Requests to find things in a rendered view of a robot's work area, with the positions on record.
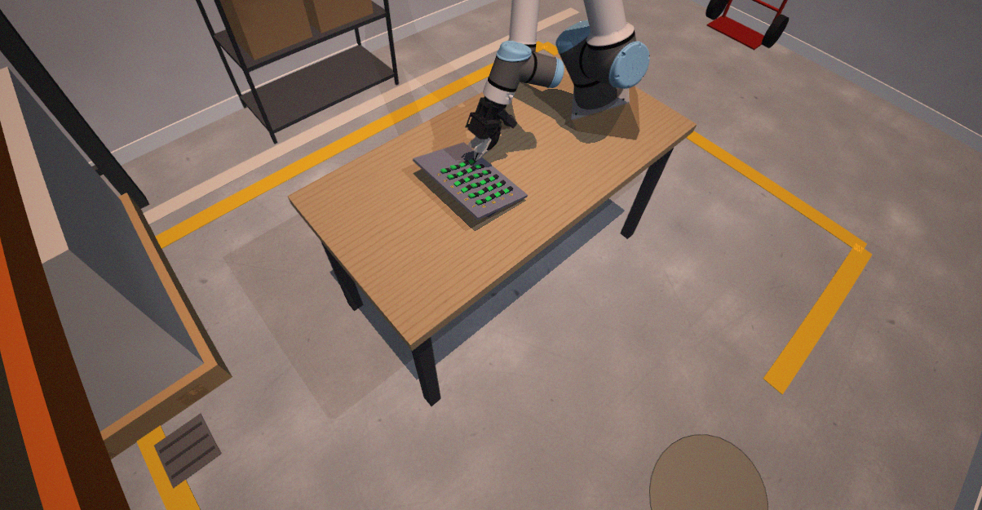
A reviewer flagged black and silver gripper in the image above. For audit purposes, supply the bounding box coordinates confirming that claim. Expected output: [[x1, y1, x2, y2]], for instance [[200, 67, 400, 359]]
[[466, 97, 506, 161]]

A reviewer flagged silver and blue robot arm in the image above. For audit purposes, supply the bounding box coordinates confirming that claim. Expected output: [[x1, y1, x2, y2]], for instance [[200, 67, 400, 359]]
[[483, 0, 650, 109]]

